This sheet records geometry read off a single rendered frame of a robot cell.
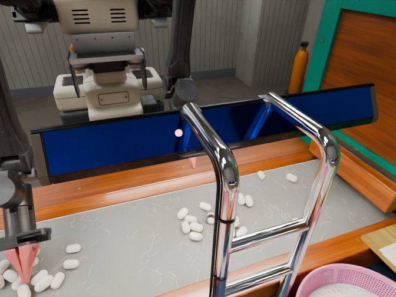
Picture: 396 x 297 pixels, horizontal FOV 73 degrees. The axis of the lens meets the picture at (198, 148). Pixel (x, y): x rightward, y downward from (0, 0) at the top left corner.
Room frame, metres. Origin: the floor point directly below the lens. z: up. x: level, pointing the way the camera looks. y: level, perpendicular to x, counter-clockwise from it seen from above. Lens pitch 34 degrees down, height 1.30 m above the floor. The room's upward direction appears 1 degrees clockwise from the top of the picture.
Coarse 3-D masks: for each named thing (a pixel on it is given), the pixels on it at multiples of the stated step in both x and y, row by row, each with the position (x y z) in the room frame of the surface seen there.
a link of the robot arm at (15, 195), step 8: (32, 160) 0.48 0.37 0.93; (32, 168) 0.47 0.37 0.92; (0, 176) 0.39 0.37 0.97; (8, 176) 0.39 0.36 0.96; (16, 176) 0.43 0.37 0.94; (24, 176) 0.44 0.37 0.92; (32, 176) 0.46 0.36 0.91; (0, 184) 0.38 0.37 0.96; (8, 184) 0.38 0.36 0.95; (16, 184) 0.39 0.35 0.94; (0, 192) 0.37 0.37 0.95; (8, 192) 0.37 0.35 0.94; (16, 192) 0.38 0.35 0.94; (24, 192) 0.41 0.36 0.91; (0, 200) 0.36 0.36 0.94; (8, 200) 0.36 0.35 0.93; (16, 200) 0.38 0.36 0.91; (8, 208) 0.38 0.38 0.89
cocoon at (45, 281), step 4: (44, 276) 0.31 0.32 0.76; (48, 276) 0.31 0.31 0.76; (52, 276) 0.32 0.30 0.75; (40, 280) 0.30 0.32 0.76; (44, 280) 0.30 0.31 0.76; (48, 280) 0.31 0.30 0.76; (36, 284) 0.30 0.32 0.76; (40, 284) 0.30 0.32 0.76; (44, 284) 0.30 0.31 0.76; (48, 284) 0.30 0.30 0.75; (36, 288) 0.29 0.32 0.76; (40, 288) 0.29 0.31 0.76; (44, 288) 0.29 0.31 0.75
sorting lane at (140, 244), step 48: (192, 192) 0.60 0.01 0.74; (240, 192) 0.60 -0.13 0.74; (288, 192) 0.60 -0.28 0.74; (336, 192) 0.61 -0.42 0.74; (48, 240) 0.42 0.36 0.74; (96, 240) 0.42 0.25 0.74; (144, 240) 0.42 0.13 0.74; (192, 240) 0.42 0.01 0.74; (288, 240) 0.43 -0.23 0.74; (48, 288) 0.30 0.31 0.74; (96, 288) 0.30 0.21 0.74; (144, 288) 0.30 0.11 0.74
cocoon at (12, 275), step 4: (4, 272) 0.32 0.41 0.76; (8, 272) 0.32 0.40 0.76; (12, 272) 0.32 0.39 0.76; (16, 272) 0.33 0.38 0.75; (4, 276) 0.31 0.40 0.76; (8, 276) 0.31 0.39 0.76; (12, 276) 0.31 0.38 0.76; (16, 276) 0.32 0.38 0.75; (8, 280) 0.31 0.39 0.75; (12, 280) 0.31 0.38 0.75
